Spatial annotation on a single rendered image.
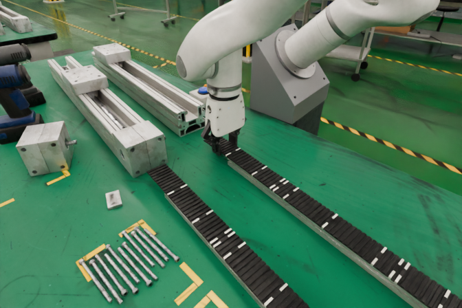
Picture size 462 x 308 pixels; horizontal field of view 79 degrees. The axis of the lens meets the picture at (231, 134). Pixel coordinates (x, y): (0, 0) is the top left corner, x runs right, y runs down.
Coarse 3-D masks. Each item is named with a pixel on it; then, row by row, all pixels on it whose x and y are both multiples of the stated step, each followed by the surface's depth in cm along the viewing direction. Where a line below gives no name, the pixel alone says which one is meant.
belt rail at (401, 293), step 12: (240, 168) 72; (252, 180) 69; (288, 204) 61; (300, 216) 60; (312, 228) 58; (336, 240) 54; (348, 252) 52; (360, 264) 51; (384, 276) 48; (396, 288) 47; (408, 300) 46
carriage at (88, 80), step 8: (64, 72) 100; (72, 72) 100; (80, 72) 100; (88, 72) 100; (96, 72) 100; (64, 80) 102; (72, 80) 94; (80, 80) 94; (88, 80) 94; (96, 80) 95; (104, 80) 97; (72, 88) 93; (80, 88) 93; (88, 88) 95; (96, 88) 96
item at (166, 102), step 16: (96, 64) 136; (112, 64) 120; (128, 64) 122; (112, 80) 124; (128, 80) 107; (144, 80) 114; (160, 80) 104; (144, 96) 99; (160, 96) 93; (176, 96) 96; (160, 112) 93; (176, 112) 84; (192, 112) 91; (176, 128) 87; (192, 128) 91
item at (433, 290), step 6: (432, 282) 45; (426, 288) 45; (432, 288) 45; (438, 288) 45; (426, 294) 44; (432, 294) 44; (438, 294) 44; (420, 300) 43; (426, 300) 43; (432, 300) 43; (438, 300) 43; (426, 306) 43; (432, 306) 42
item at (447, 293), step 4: (444, 292) 44; (448, 292) 44; (444, 296) 43; (448, 296) 43; (452, 296) 44; (456, 296) 43; (440, 300) 43; (444, 300) 43; (448, 300) 43; (452, 300) 43; (456, 300) 43; (440, 304) 42; (444, 304) 43; (448, 304) 43; (452, 304) 42; (456, 304) 43
